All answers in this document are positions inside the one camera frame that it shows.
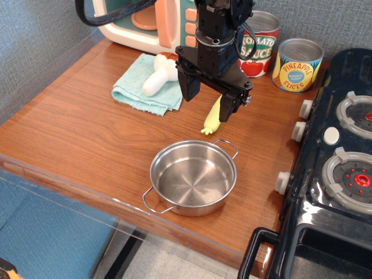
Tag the black toy stove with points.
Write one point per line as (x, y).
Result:
(326, 214)

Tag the plush white brown mushroom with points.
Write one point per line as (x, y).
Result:
(164, 71)

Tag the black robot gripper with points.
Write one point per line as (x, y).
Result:
(214, 62)

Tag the tomato sauce can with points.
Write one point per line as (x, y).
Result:
(266, 28)

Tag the stainless steel pot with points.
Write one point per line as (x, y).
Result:
(193, 177)

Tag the toy microwave teal cream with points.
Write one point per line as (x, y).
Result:
(159, 28)

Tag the pineapple slices can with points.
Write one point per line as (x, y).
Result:
(297, 64)

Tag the spoon with yellow handle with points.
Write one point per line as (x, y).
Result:
(212, 121)

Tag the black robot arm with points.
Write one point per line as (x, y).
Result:
(219, 18)

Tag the light blue folded cloth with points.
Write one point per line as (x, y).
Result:
(128, 89)

